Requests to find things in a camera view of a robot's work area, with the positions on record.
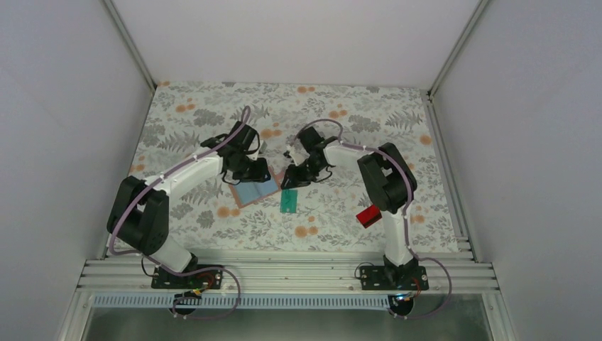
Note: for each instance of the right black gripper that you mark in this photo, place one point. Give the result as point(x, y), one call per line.
point(297, 180)

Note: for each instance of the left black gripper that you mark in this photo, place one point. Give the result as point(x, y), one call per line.
point(258, 174)

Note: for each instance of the teal card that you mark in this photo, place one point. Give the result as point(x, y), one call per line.
point(288, 201)

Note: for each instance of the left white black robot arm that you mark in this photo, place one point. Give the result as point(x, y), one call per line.
point(141, 211)

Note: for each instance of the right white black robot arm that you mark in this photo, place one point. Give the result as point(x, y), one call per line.
point(388, 181)

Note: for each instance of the red card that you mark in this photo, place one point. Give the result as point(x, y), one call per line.
point(369, 216)

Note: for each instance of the floral patterned table mat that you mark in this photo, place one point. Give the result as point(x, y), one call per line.
point(183, 114)

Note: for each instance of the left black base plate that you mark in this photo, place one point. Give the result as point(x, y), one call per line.
point(210, 279)

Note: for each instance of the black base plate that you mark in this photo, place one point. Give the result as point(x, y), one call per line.
point(210, 279)
point(380, 278)

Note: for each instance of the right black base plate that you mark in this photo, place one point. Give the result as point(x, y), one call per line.
point(380, 278)

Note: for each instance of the grey slotted cable duct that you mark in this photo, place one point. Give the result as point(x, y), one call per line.
point(246, 301)

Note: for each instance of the aluminium rail frame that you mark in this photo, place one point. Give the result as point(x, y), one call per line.
point(294, 272)

